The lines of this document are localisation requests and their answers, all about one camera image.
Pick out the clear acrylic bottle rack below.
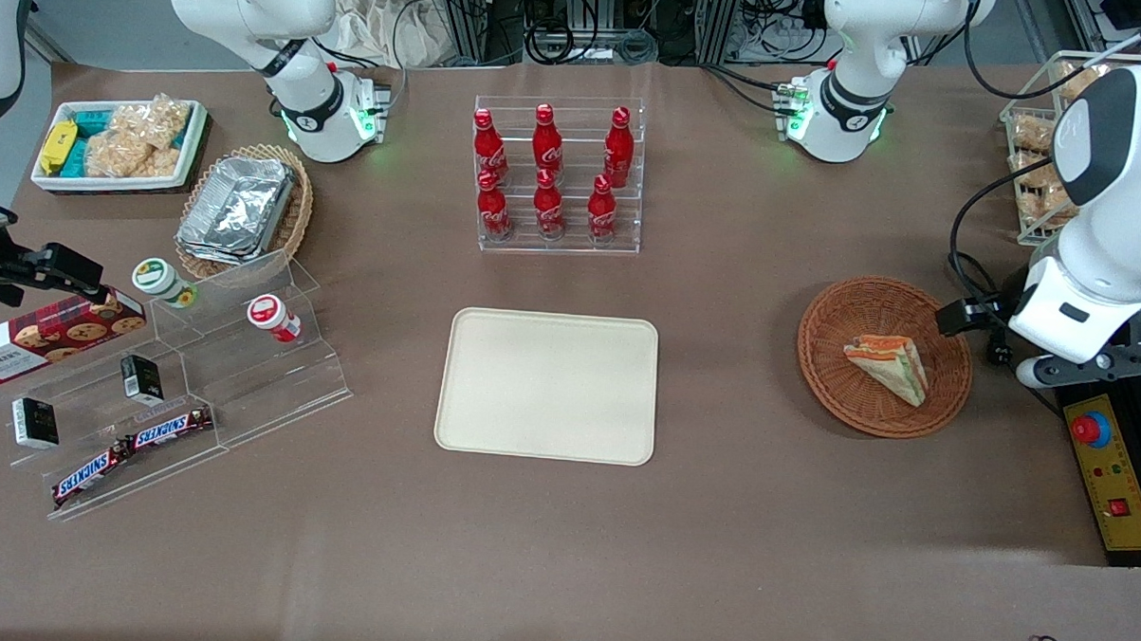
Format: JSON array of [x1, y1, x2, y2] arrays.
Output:
[[469, 92, 649, 259]]

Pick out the stacked aluminium foil trays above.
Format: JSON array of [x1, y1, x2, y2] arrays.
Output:
[[175, 153, 298, 267]]

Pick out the red emergency stop button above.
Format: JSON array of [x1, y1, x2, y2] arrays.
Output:
[[1070, 412, 1113, 450]]

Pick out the triangle sandwich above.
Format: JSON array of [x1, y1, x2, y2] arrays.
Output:
[[841, 334, 932, 409]]

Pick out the red lid yoghurt cup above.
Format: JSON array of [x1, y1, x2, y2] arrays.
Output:
[[245, 293, 304, 344]]

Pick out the clear acrylic stepped stand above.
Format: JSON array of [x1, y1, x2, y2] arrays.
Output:
[[0, 238, 359, 533]]

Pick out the oval tan wicker basket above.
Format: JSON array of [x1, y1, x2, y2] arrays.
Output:
[[173, 139, 318, 284]]

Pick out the yellow snack packet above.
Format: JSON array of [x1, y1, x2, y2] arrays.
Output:
[[38, 119, 79, 177]]

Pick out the red cookie box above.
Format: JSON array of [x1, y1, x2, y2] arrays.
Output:
[[0, 284, 148, 391]]

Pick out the small black white box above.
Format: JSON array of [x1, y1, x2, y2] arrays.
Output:
[[9, 396, 62, 451], [118, 352, 168, 408]]

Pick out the aluminium frame rack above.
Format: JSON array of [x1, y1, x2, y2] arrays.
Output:
[[428, 0, 829, 76]]

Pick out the cream rectangular tray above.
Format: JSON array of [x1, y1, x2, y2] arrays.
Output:
[[432, 305, 661, 467]]

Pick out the brown chocolate bar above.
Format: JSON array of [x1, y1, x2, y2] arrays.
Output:
[[128, 403, 216, 454], [50, 439, 137, 512]]

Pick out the green lid yoghurt cup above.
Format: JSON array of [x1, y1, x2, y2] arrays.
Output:
[[131, 257, 200, 310]]

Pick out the round brown wicker basket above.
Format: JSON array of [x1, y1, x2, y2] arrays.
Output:
[[794, 273, 977, 443]]

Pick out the white cloth bag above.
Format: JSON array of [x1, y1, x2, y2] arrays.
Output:
[[328, 0, 450, 72]]

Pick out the wire bread basket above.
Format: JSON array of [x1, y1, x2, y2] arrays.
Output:
[[995, 47, 1141, 250]]

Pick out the red cola bottle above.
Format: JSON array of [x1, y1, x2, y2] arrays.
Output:
[[474, 169, 516, 244], [531, 169, 569, 243], [601, 105, 636, 190], [531, 102, 566, 181], [470, 107, 511, 188], [585, 174, 621, 245]]

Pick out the wrapped bread roll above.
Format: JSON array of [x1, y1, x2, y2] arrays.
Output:
[[1009, 114, 1058, 156], [1055, 59, 1112, 105], [1010, 151, 1082, 233]]

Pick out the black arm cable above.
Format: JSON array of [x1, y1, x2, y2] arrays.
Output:
[[946, 154, 1061, 315]]

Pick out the teal snack packet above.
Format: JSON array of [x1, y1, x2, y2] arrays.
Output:
[[65, 103, 119, 180]]

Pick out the yellow black control box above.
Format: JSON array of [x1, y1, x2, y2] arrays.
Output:
[[1054, 387, 1141, 568]]

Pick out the white rectangular snack bin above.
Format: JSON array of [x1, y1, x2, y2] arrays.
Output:
[[29, 93, 210, 200]]

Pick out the clear bag of rice crackers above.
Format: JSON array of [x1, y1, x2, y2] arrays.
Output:
[[84, 91, 193, 182]]

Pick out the black cable plug bracket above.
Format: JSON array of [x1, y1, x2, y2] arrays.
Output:
[[933, 293, 1013, 367]]

